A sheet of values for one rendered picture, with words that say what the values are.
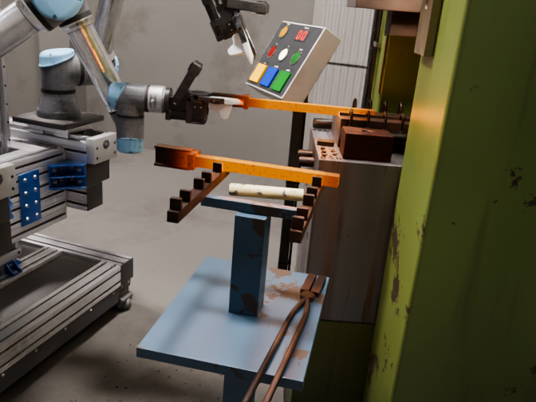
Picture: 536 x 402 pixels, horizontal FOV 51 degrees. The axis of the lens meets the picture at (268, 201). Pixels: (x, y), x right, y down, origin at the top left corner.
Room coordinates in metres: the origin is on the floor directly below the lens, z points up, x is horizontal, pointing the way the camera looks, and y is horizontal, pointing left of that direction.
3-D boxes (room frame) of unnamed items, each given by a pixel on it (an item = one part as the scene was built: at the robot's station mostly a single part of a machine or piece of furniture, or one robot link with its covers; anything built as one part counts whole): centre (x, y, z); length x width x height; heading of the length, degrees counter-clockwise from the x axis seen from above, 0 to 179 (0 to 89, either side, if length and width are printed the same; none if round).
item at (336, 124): (1.57, -0.38, 0.96); 0.42 x 0.20 x 0.09; 91
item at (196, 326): (1.01, 0.03, 0.66); 0.40 x 0.30 x 0.02; 169
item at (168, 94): (1.54, 0.24, 0.98); 0.12 x 0.08 x 0.09; 91
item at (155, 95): (1.54, 0.32, 0.99); 0.08 x 0.05 x 0.08; 1
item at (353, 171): (1.52, -0.39, 0.69); 0.56 x 0.38 x 0.45; 91
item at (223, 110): (1.52, 0.14, 0.98); 0.09 x 0.03 x 0.06; 88
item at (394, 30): (1.55, -0.42, 1.24); 0.30 x 0.07 x 0.06; 91
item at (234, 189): (1.91, -0.08, 0.62); 0.44 x 0.05 x 0.05; 91
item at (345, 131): (1.39, -0.23, 0.95); 0.12 x 0.09 x 0.07; 91
